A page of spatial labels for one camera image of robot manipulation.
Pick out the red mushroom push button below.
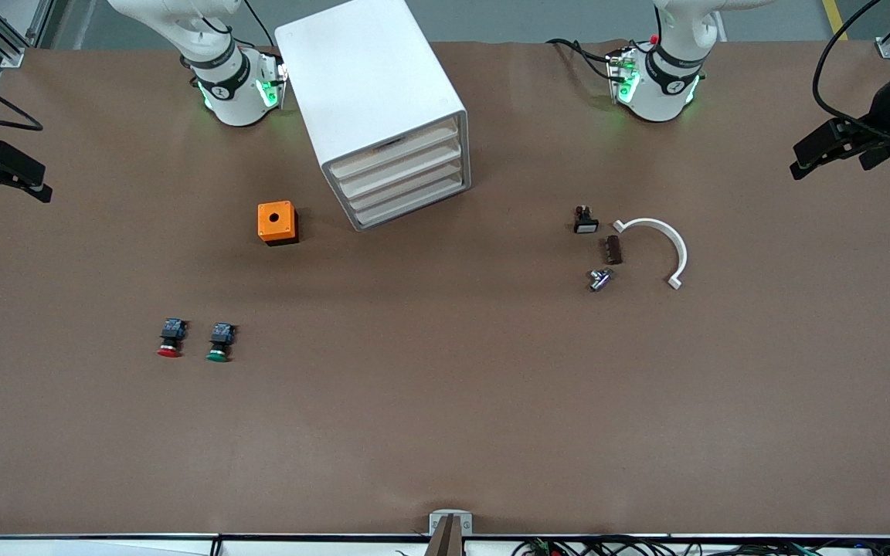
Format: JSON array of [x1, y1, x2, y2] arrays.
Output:
[[157, 317, 188, 359]]

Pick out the white plastic drawer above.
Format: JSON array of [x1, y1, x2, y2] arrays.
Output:
[[335, 139, 464, 200], [328, 120, 463, 185], [350, 174, 467, 229], [342, 157, 466, 215]]

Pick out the green mushroom push button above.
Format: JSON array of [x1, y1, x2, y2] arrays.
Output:
[[206, 322, 236, 364]]

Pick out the orange push button box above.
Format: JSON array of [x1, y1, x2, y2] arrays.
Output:
[[257, 201, 300, 247]]

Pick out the white drawer cabinet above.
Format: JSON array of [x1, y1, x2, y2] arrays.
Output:
[[274, 0, 470, 232]]

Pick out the white curved pipe clamp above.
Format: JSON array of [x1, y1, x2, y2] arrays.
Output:
[[613, 218, 688, 290]]

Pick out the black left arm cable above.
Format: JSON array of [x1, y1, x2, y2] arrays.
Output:
[[811, 0, 890, 141]]

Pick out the black base cable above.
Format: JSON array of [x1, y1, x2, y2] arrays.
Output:
[[243, 0, 277, 49], [547, 37, 625, 80]]

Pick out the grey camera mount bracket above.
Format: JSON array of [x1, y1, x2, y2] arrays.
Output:
[[428, 510, 474, 556]]

